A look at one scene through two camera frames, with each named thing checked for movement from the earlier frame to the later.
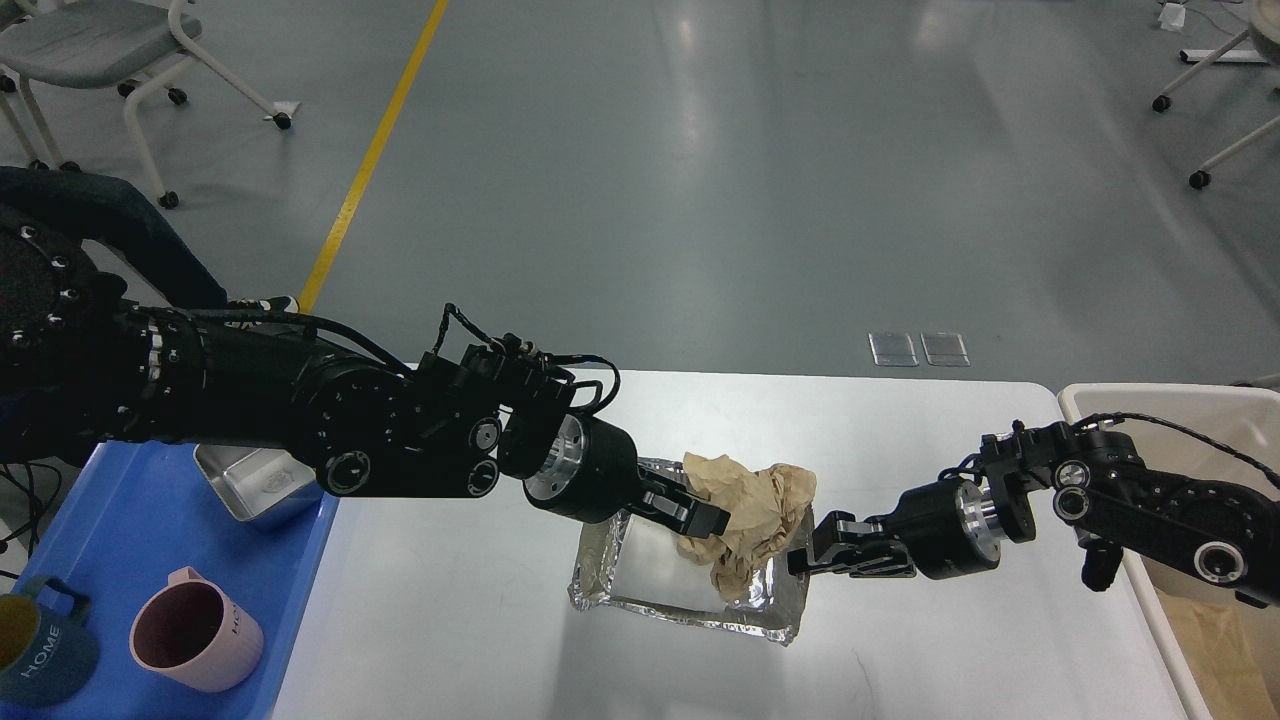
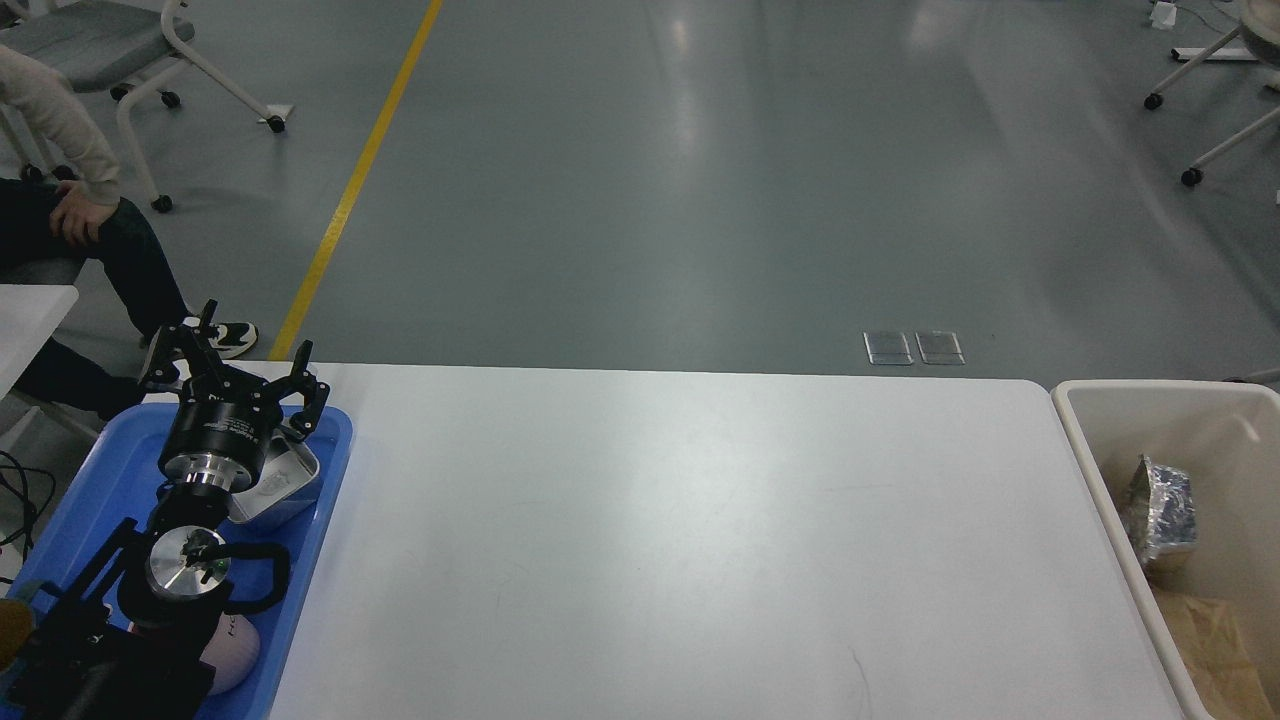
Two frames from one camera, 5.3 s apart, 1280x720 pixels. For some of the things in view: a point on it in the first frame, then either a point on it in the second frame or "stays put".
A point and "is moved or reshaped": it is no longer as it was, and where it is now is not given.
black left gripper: [589, 472] to [221, 430]
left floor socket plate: [892, 349] stays put
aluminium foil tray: [629, 560] is moved or reshaped
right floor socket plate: [944, 349] stays put
